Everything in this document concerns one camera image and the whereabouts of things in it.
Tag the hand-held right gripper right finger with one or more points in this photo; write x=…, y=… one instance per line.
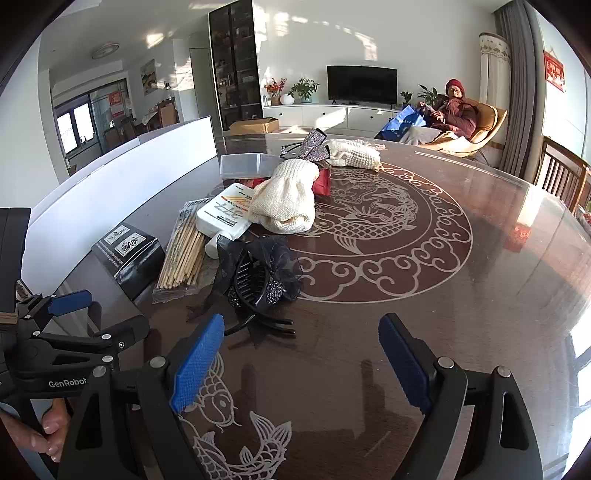
x=406, y=364

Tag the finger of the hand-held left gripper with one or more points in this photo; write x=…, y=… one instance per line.
x=69, y=302
x=124, y=334

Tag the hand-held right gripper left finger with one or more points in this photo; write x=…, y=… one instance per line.
x=198, y=364

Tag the black packet with white label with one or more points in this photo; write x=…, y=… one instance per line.
x=134, y=263

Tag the pack of bamboo sticks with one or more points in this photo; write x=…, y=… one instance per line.
x=184, y=258

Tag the black bow hair claw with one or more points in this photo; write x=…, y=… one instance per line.
x=251, y=281

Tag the white cardboard box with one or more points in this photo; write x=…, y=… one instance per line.
x=115, y=184

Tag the white lotion bottle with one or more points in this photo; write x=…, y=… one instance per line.
x=221, y=217

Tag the cream knitted hat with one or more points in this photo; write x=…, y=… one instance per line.
x=286, y=198

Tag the red packet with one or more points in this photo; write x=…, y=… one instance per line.
x=322, y=182

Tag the clear plastic box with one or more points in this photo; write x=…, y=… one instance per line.
x=244, y=165

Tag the cream waffle knit cloth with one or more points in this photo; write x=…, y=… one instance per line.
x=355, y=154

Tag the rhinestone bow hair clip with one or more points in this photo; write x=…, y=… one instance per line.
x=314, y=145

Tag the person's left hand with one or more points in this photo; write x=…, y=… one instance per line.
x=51, y=427

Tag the red door poster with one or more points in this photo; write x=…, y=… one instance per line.
x=116, y=102

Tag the wooden dining chair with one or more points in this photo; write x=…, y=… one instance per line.
x=167, y=113

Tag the colourful packet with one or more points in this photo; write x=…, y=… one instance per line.
x=584, y=219

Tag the blue bag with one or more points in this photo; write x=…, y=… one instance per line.
x=401, y=122

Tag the brown cardboard box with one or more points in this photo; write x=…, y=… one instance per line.
x=254, y=125

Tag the wooden slatted chair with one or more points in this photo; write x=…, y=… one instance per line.
x=558, y=170

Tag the round ceiling lamp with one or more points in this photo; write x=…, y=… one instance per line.
x=105, y=50

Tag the tan lounge chair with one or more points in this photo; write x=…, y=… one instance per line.
x=489, y=120

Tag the white television cabinet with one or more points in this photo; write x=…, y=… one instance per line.
x=323, y=115

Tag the small potted plant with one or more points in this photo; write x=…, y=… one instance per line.
x=406, y=97

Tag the leafy potted plant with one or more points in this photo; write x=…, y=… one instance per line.
x=427, y=94

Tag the white round vase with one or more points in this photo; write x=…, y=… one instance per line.
x=286, y=99

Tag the black television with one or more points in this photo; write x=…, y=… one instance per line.
x=362, y=85

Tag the vase of red flowers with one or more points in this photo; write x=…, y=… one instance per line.
x=274, y=90

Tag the dark glass display cabinet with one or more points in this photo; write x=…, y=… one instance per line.
x=235, y=69

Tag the green potted plant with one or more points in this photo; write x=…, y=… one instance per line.
x=304, y=90

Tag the grey curtain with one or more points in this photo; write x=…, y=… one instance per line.
x=519, y=92

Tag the covered standing air conditioner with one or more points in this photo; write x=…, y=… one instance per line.
x=494, y=69

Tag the wall painting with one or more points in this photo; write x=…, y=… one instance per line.
x=147, y=76

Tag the red wall hanging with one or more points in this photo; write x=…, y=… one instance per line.
x=554, y=71

